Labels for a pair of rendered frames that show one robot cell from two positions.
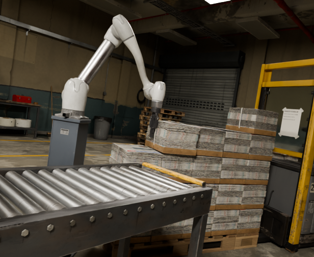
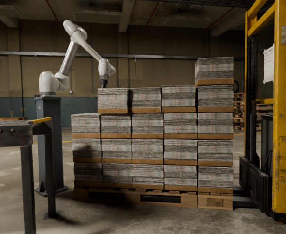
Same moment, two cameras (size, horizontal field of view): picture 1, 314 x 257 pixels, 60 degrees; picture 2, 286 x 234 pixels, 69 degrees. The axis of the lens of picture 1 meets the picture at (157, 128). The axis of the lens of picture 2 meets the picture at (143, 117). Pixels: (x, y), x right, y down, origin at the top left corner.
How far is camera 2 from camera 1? 1.72 m
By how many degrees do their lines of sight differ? 36
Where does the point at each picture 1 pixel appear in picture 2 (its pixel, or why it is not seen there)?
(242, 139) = (184, 93)
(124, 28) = (68, 28)
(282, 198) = not seen: hidden behind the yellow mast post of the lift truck
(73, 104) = (41, 88)
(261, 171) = (220, 124)
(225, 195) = (173, 150)
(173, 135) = (103, 98)
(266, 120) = (214, 68)
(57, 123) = (37, 102)
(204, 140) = (139, 99)
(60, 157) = not seen: hidden behind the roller
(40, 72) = (146, 84)
